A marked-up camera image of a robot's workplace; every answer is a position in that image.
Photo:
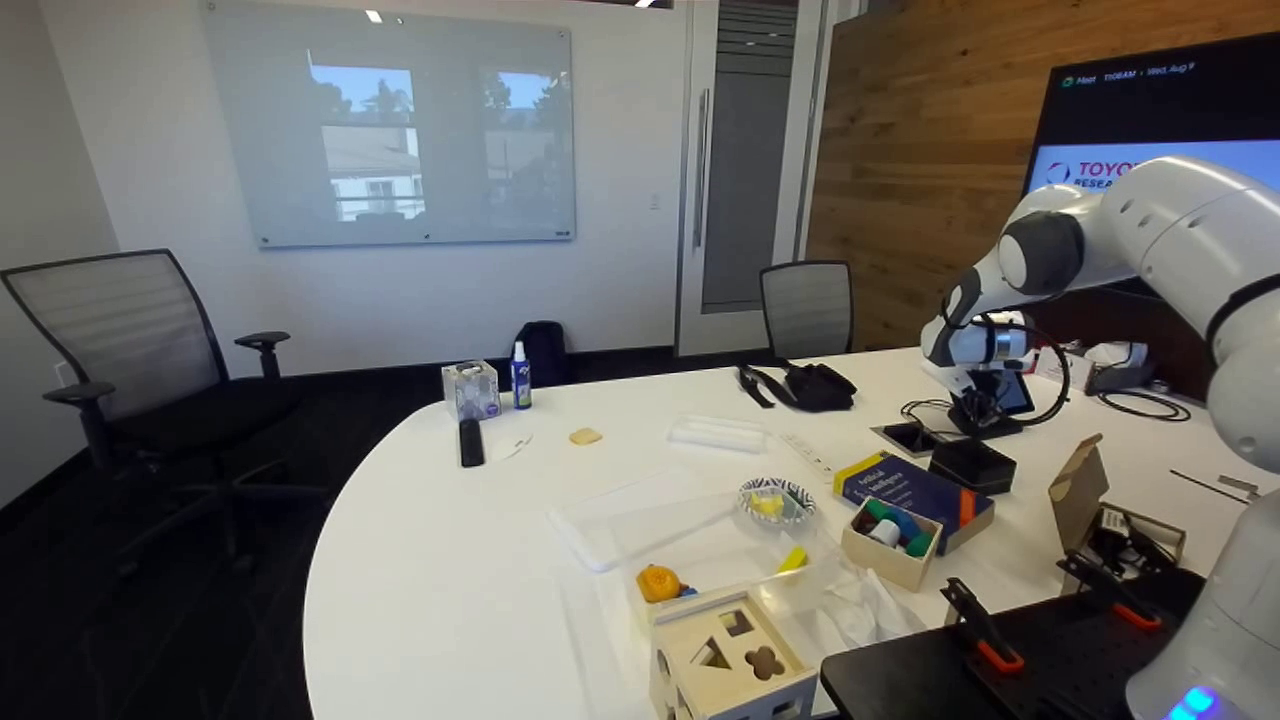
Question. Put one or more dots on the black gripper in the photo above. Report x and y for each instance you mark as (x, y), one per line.
(989, 383)

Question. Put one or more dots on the black tablet on stand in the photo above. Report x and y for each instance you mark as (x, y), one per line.
(1017, 389)

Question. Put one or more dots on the small black box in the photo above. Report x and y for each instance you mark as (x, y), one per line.
(973, 465)

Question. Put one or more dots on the flat black phone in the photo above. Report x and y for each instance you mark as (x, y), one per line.
(910, 433)

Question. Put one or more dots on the blue book box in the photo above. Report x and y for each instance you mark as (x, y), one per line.
(912, 490)

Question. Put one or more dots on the white device with black base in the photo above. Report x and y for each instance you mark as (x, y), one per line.
(1113, 365)

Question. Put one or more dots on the small cardboard box with blocks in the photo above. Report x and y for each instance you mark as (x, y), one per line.
(891, 538)

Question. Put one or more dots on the open cardboard box with flap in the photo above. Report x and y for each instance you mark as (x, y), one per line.
(1106, 521)

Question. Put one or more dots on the grey mesh office chair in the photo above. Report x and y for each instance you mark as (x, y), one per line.
(806, 305)

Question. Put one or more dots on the thin dark pen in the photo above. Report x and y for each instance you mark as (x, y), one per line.
(1205, 481)

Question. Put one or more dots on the clear bowl with yellow piece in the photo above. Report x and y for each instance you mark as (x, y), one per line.
(776, 506)

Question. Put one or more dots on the clear plastic bags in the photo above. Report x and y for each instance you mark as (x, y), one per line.
(853, 607)

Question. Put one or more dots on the small yellow block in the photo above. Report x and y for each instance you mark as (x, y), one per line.
(792, 563)

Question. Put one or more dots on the white framed glass door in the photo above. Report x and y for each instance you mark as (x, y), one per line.
(745, 161)

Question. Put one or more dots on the wooden shape sorter box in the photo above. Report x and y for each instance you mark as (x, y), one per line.
(728, 657)

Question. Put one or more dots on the orange toy piece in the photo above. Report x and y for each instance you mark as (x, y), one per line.
(663, 583)

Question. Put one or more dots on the small yellow disc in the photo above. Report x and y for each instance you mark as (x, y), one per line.
(585, 439)

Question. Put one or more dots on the black bag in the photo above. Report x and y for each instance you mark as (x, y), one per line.
(542, 351)

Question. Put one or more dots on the small blue spray bottle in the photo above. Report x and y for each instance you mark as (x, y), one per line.
(523, 376)

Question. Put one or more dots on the black remote control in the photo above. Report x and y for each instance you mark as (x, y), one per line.
(469, 440)

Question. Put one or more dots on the clear plastic tissue box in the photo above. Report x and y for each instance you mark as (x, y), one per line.
(469, 389)

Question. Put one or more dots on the glass whiteboard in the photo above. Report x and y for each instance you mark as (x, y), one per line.
(402, 125)

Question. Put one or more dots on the black mesh office chair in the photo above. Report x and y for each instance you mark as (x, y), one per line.
(135, 361)

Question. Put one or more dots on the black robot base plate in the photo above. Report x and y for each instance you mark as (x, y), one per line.
(1025, 667)

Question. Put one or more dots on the large wall display screen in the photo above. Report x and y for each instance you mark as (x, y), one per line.
(1160, 103)

